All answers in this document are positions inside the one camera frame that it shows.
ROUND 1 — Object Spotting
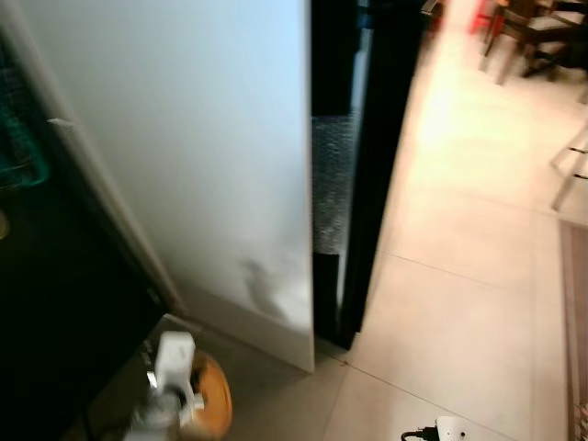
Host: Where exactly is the dark wooden dining chair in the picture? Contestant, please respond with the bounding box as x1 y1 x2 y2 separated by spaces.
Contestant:
519 0 588 79
478 0 552 74

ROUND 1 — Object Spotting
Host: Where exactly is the red stool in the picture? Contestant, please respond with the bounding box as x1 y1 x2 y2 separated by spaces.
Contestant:
470 0 492 33

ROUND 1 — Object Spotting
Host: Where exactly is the clear bubble wrap sheet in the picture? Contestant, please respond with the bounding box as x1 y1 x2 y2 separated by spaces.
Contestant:
312 115 357 256

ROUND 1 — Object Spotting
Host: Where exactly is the black cabinet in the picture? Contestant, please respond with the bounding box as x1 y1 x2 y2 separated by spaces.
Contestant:
0 28 171 441

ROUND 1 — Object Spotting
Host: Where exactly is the white metal chair frame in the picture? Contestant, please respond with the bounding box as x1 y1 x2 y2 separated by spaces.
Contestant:
549 124 588 212

